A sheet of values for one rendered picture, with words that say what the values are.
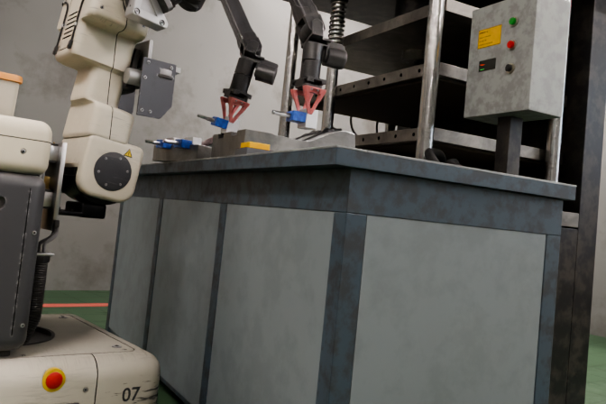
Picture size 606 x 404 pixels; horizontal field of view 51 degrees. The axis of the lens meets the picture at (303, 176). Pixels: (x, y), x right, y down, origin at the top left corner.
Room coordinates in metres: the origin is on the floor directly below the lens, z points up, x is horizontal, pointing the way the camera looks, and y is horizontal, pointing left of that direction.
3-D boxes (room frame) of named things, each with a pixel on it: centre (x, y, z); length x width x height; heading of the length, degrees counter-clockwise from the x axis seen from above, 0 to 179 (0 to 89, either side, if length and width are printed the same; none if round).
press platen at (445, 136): (3.01, -0.51, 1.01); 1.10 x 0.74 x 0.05; 29
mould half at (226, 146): (2.04, 0.02, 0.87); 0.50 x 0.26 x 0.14; 119
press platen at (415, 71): (3.01, -0.51, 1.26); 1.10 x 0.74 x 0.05; 29
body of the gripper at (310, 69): (1.78, 0.01, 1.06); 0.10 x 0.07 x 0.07; 29
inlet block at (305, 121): (1.77, 0.04, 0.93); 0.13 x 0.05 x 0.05; 119
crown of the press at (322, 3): (2.98, -0.47, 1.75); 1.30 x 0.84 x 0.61; 29
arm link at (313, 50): (1.79, 0.00, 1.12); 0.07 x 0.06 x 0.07; 114
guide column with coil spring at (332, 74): (2.97, -0.09, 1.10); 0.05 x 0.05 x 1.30
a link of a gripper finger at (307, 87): (1.77, 0.00, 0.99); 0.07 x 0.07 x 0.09; 29
